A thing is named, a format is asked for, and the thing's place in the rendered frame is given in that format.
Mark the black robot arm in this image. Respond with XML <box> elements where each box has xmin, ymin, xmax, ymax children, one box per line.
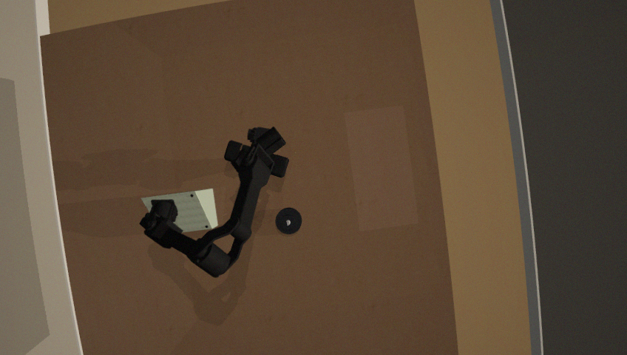
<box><xmin>139</xmin><ymin>126</ymin><xmax>286</xmax><ymax>278</ymax></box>

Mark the black round pedestal with silver shaft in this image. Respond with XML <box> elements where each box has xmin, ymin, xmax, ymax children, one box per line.
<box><xmin>275</xmin><ymin>208</ymin><xmax>302</xmax><ymax>234</ymax></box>

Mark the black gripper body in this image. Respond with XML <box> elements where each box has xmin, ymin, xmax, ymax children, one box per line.
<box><xmin>224</xmin><ymin>140</ymin><xmax>289</xmax><ymax>178</ymax></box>

